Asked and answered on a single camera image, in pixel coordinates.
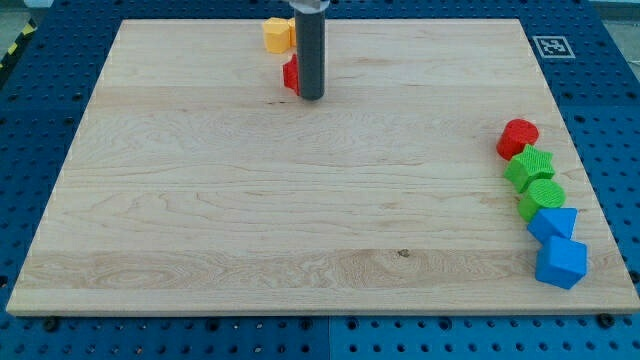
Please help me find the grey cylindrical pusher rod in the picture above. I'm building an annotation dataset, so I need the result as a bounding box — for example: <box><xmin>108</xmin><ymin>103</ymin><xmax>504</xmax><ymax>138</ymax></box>
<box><xmin>293</xmin><ymin>4</ymin><xmax>325</xmax><ymax>101</ymax></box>

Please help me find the green cylinder block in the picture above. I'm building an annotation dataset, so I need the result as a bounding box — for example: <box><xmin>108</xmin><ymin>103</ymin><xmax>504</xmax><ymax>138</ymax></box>
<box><xmin>517</xmin><ymin>179</ymin><xmax>566</xmax><ymax>222</ymax></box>

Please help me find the blue triangle block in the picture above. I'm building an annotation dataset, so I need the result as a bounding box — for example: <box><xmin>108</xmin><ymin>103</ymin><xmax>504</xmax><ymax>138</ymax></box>
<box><xmin>527</xmin><ymin>208</ymin><xmax>578</xmax><ymax>244</ymax></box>

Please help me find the yellow hexagon block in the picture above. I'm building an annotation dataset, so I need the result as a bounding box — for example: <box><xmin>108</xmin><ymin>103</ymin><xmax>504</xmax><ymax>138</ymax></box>
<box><xmin>262</xmin><ymin>17</ymin><xmax>291</xmax><ymax>54</ymax></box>

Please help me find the white fiducial marker tag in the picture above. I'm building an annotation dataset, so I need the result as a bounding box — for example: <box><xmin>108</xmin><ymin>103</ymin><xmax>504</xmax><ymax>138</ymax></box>
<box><xmin>533</xmin><ymin>35</ymin><xmax>575</xmax><ymax>59</ymax></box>

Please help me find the white rod mount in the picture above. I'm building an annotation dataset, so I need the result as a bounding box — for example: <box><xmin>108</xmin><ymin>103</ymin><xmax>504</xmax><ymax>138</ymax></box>
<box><xmin>289</xmin><ymin>0</ymin><xmax>330</xmax><ymax>12</ymax></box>

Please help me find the yellow block behind rod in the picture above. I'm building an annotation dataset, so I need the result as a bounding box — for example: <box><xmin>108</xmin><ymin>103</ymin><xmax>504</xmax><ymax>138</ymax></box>
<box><xmin>287</xmin><ymin>18</ymin><xmax>297</xmax><ymax>48</ymax></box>

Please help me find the red cylinder block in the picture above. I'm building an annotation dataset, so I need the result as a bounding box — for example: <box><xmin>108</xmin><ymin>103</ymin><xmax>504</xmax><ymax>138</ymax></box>
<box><xmin>496</xmin><ymin>118</ymin><xmax>539</xmax><ymax>160</ymax></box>

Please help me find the wooden board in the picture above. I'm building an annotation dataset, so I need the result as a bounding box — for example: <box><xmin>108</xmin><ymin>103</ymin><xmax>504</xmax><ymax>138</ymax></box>
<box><xmin>7</xmin><ymin>19</ymin><xmax>639</xmax><ymax>317</ymax></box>

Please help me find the green star block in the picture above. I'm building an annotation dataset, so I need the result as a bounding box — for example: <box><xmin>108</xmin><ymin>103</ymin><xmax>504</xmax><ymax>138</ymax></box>
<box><xmin>504</xmin><ymin>144</ymin><xmax>555</xmax><ymax>193</ymax></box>

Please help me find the blue cube block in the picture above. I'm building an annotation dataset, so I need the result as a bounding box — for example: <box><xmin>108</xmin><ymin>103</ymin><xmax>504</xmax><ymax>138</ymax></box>
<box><xmin>535</xmin><ymin>236</ymin><xmax>588</xmax><ymax>290</ymax></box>

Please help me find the red star block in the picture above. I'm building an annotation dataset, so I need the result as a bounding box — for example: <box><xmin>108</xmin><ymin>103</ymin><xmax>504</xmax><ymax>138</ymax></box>
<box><xmin>282</xmin><ymin>54</ymin><xmax>300</xmax><ymax>96</ymax></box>

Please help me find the black yellow hazard tape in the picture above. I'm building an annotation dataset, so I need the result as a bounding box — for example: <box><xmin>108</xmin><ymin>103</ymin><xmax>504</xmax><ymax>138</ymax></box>
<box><xmin>1</xmin><ymin>18</ymin><xmax>37</xmax><ymax>71</ymax></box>

